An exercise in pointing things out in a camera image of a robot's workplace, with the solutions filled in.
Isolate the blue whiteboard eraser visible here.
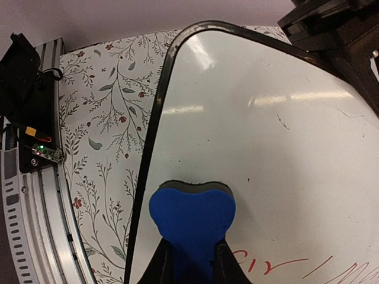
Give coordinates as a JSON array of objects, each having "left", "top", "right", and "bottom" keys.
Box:
[{"left": 149, "top": 180, "right": 236, "bottom": 283}]

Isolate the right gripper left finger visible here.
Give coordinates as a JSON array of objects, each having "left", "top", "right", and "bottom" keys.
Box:
[{"left": 139, "top": 238, "right": 174, "bottom": 284}]

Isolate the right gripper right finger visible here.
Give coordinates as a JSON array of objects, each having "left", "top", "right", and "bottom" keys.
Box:
[{"left": 214, "top": 239, "right": 251, "bottom": 284}]

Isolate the white whiteboard black frame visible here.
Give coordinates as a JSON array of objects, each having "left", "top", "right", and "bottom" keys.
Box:
[{"left": 130, "top": 27, "right": 378, "bottom": 283}]

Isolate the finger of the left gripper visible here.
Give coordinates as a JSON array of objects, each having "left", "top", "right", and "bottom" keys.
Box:
[{"left": 278, "top": 0, "right": 378, "bottom": 113}]

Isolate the floral patterned table mat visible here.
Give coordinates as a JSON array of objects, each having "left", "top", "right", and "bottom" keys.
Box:
[{"left": 60, "top": 30, "right": 297, "bottom": 283}]

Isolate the front aluminium rail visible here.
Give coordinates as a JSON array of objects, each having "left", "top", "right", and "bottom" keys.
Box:
[{"left": 1, "top": 39, "right": 95, "bottom": 283}]

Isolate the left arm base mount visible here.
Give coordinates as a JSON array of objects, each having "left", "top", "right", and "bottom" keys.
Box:
[{"left": 1, "top": 34, "right": 63, "bottom": 173}]

